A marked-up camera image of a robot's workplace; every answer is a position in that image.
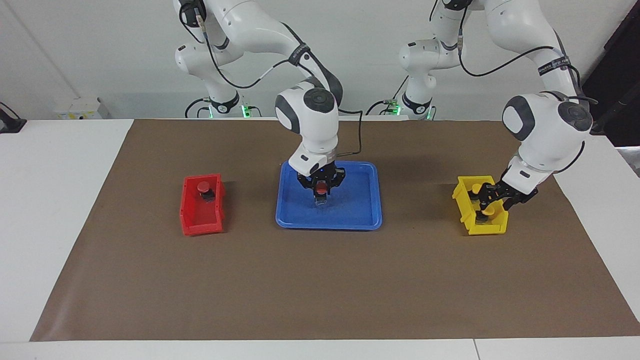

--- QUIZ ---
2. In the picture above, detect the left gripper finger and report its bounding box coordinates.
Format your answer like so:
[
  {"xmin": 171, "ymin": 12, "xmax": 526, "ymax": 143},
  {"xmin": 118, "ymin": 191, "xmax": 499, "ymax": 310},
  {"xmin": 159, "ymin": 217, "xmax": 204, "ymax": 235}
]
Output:
[
  {"xmin": 502, "ymin": 189, "xmax": 540, "ymax": 211},
  {"xmin": 479, "ymin": 183, "xmax": 501, "ymax": 214}
]

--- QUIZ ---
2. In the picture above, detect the blue plastic tray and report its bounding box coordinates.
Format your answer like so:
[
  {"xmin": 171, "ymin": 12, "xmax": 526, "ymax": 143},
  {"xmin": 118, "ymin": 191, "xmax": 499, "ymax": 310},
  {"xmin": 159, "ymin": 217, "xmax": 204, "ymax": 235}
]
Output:
[{"xmin": 275, "ymin": 159, "xmax": 383, "ymax": 231}]

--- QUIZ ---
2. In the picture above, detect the yellow plastic bin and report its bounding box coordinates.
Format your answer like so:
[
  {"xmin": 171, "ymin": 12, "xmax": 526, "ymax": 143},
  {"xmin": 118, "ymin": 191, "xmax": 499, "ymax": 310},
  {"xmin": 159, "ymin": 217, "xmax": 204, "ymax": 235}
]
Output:
[{"xmin": 452, "ymin": 175, "xmax": 509, "ymax": 236}]

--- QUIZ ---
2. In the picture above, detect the brown paper table mat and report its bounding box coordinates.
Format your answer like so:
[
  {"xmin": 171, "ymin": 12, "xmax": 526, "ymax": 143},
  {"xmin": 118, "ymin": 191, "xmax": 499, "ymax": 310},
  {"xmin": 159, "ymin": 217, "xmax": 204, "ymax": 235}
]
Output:
[{"xmin": 30, "ymin": 119, "xmax": 640, "ymax": 342}]

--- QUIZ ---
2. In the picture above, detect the red plastic bin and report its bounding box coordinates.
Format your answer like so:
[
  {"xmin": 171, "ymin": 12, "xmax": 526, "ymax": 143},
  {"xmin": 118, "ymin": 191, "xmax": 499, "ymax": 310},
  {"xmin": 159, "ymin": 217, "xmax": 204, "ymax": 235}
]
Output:
[{"xmin": 179, "ymin": 173, "xmax": 226, "ymax": 236}]

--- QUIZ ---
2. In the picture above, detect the black equipment stand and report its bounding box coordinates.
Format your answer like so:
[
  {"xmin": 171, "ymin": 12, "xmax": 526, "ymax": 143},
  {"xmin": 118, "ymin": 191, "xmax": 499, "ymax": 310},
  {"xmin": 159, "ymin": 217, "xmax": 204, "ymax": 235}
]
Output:
[{"xmin": 580, "ymin": 0, "xmax": 640, "ymax": 148}]

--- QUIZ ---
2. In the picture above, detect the white box with yellow label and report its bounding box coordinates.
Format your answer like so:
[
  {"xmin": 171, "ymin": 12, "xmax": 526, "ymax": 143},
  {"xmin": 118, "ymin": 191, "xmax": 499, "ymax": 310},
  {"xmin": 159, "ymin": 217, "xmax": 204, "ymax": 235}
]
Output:
[{"xmin": 54, "ymin": 97, "xmax": 112, "ymax": 120}]

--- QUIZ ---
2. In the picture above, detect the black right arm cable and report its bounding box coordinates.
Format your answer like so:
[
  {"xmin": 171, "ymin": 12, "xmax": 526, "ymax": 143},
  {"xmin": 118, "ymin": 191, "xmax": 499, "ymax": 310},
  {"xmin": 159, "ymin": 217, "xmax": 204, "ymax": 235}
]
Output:
[{"xmin": 180, "ymin": 0, "xmax": 364, "ymax": 157}]

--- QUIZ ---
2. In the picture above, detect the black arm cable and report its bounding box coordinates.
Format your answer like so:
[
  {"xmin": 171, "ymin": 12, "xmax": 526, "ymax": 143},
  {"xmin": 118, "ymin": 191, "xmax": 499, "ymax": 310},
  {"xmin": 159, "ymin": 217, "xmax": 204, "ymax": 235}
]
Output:
[
  {"xmin": 429, "ymin": 0, "xmax": 599, "ymax": 106},
  {"xmin": 180, "ymin": 0, "xmax": 364, "ymax": 157}
]

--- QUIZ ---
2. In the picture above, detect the black left base cable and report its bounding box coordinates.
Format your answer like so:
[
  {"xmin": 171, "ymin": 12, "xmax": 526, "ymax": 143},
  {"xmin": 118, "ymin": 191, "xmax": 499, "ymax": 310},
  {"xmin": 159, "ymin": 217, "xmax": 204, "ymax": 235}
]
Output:
[{"xmin": 366, "ymin": 75, "xmax": 410, "ymax": 117}]

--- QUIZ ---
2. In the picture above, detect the black base cable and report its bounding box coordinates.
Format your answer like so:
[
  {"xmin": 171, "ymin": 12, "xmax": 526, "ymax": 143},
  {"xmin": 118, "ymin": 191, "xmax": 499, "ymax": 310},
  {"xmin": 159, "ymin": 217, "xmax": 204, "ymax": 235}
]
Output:
[
  {"xmin": 366, "ymin": 75, "xmax": 410, "ymax": 117},
  {"xmin": 184, "ymin": 97, "xmax": 212, "ymax": 119}
]

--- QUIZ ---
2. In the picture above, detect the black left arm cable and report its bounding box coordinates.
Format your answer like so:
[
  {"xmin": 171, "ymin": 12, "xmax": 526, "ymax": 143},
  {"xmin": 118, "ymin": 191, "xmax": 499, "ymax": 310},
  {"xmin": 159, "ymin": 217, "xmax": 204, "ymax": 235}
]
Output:
[{"xmin": 429, "ymin": 0, "xmax": 599, "ymax": 106}]

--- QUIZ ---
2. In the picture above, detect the black right base cable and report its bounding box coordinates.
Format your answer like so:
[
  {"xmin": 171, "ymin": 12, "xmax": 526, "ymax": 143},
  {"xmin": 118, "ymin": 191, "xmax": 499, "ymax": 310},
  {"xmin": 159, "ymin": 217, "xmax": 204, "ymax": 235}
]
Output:
[{"xmin": 184, "ymin": 97, "xmax": 212, "ymax": 119}]

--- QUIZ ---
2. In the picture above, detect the black clamp mount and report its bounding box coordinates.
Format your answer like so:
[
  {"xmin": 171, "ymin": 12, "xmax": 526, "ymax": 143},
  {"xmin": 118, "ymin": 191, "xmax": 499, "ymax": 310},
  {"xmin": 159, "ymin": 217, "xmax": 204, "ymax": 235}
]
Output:
[{"xmin": 0, "ymin": 102, "xmax": 27, "ymax": 134}]

